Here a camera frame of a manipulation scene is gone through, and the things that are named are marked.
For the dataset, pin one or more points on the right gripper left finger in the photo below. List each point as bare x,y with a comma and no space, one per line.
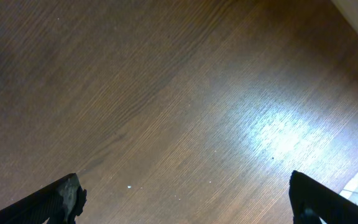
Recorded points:
57,203

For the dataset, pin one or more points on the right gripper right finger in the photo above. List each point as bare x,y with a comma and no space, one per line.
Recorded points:
313,203

